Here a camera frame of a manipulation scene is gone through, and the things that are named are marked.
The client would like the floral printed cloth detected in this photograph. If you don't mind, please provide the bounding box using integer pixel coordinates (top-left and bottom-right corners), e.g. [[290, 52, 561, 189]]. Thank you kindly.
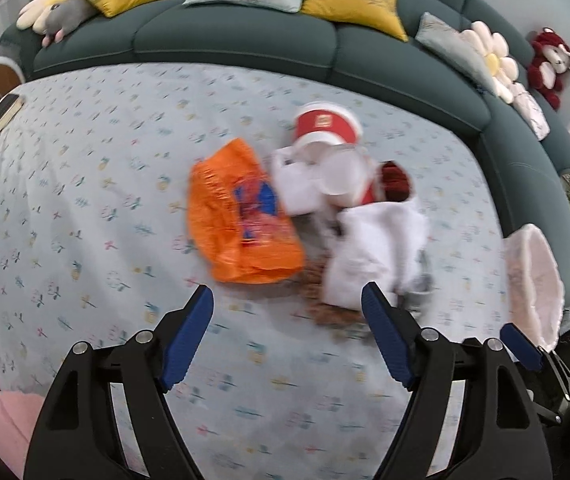
[[0, 62, 516, 480]]

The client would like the orange plastic bag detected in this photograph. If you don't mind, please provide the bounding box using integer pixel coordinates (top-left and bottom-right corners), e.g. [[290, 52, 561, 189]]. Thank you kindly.
[[186, 137, 306, 284]]

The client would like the brown crumpled paper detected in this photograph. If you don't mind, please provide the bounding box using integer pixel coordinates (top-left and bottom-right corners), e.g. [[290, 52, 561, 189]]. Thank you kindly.
[[290, 255, 372, 329]]

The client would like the red paper cup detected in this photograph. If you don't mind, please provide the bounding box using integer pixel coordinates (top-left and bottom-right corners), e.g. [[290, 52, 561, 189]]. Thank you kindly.
[[315, 144, 383, 208], [292, 101, 364, 148]]

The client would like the red teddy bear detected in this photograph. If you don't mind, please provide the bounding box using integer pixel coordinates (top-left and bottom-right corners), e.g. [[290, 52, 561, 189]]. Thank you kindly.
[[527, 27, 570, 111]]

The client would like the white paper towel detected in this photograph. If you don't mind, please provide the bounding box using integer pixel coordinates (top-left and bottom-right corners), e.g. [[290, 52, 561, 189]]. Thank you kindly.
[[322, 199, 430, 308]]

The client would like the bin with pink liner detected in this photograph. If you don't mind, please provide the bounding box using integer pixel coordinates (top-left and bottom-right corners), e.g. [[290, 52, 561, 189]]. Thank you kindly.
[[502, 223, 566, 353]]

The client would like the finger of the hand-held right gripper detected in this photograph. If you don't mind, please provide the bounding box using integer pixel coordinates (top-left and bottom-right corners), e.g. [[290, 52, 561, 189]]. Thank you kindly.
[[500, 323, 570, 406]]

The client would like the white plastic bag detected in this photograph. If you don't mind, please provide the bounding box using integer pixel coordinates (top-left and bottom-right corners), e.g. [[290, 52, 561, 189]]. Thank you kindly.
[[270, 146, 328, 217]]

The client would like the dark green sofa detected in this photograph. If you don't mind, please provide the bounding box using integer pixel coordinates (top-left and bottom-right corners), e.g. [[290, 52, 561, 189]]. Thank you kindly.
[[0, 0, 570, 311]]

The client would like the white flower cushion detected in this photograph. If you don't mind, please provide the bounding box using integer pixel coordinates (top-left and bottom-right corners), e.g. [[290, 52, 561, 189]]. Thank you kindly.
[[460, 21, 520, 106]]

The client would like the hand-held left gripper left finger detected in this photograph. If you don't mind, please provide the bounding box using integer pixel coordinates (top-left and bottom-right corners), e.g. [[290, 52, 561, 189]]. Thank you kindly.
[[24, 284, 214, 480]]

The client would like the small white pillow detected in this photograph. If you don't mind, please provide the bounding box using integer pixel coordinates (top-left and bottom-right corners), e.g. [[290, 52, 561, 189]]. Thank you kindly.
[[510, 82, 550, 141]]

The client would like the grey plastic wrapper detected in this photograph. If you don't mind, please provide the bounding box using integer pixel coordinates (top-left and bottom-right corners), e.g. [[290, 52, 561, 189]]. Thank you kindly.
[[399, 249, 436, 312]]

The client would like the cream flower cushion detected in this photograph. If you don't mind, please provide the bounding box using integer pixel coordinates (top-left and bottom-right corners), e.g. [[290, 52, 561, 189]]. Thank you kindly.
[[16, 0, 83, 36]]

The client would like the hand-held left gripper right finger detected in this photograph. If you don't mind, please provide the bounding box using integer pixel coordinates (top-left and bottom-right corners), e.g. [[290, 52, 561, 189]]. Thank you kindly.
[[361, 281, 560, 480]]

